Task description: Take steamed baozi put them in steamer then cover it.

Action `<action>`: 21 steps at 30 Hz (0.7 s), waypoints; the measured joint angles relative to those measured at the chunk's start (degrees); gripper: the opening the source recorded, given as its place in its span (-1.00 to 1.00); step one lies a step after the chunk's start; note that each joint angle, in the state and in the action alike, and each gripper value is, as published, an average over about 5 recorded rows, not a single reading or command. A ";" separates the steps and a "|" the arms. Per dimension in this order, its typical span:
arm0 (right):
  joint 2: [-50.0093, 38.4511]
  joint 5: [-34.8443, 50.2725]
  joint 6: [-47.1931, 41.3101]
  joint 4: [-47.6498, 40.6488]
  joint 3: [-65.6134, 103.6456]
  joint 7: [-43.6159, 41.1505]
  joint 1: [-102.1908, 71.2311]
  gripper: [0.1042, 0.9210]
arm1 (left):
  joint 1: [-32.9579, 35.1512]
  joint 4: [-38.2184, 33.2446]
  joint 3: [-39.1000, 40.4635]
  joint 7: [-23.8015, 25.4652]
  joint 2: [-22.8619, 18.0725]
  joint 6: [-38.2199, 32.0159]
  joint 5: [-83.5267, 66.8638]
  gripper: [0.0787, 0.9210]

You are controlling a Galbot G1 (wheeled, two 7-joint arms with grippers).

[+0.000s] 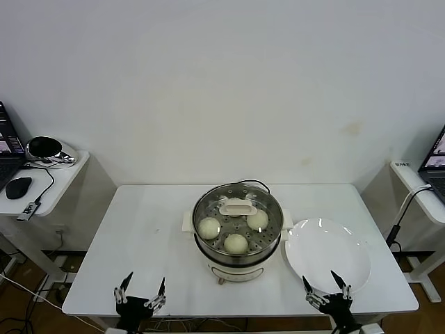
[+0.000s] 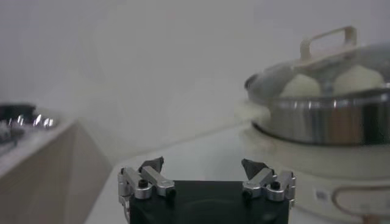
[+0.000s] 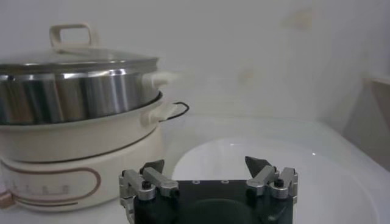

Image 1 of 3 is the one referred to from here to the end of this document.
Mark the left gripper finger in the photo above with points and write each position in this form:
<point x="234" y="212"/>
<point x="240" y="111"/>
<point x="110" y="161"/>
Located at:
<point x="156" y="300"/>
<point x="120" y="291"/>

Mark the round glass pot lid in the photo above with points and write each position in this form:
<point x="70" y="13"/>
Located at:
<point x="222" y="195"/>

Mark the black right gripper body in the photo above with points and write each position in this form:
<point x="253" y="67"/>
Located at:
<point x="339" y="308"/>

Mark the white electric cooker base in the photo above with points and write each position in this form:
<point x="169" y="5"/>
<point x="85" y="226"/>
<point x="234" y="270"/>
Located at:
<point x="236" y="269"/>

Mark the small white printed label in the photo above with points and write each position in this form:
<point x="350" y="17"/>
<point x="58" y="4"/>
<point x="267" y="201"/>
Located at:
<point x="402" y="163"/>

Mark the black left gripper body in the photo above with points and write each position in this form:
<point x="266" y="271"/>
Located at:
<point x="133" y="309"/>

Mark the white wall socket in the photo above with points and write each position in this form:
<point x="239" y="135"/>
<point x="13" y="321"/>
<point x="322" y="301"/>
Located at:
<point x="60" y="230"/>

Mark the black laptop with dark screen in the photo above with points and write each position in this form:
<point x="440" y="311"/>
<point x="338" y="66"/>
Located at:
<point x="8" y="146"/>

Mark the white steamed baozi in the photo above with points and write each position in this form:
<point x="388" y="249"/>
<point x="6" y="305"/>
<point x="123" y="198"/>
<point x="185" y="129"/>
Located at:
<point x="235" y="201"/>
<point x="209" y="228"/>
<point x="235" y="244"/>
<point x="257" y="220"/>

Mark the black computer mouse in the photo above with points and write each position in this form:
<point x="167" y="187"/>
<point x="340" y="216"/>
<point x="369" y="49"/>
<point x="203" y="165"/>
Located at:
<point x="19" y="188"/>

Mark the steel steamer basket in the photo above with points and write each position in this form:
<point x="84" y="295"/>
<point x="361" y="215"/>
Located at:
<point x="274" y="229"/>

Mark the white side table with headset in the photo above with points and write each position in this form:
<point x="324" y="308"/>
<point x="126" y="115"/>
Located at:
<point x="66" y="184"/>

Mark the small grey usb hub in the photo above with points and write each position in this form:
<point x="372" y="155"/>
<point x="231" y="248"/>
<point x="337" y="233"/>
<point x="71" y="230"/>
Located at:
<point x="28" y="210"/>

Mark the chrome and black headset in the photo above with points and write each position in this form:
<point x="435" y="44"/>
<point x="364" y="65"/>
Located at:
<point x="43" y="148"/>

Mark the white side table with label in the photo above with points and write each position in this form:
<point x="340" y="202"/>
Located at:
<point x="405" y="177"/>

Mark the large white plate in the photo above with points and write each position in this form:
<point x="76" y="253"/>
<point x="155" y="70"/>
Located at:
<point x="327" y="257"/>

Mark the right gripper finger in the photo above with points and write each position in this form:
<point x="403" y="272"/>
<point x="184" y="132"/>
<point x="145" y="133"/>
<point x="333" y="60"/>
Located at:
<point x="313" y="295"/>
<point x="344" y="287"/>

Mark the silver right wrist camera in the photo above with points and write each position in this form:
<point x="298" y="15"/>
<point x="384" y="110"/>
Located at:
<point x="370" y="328"/>

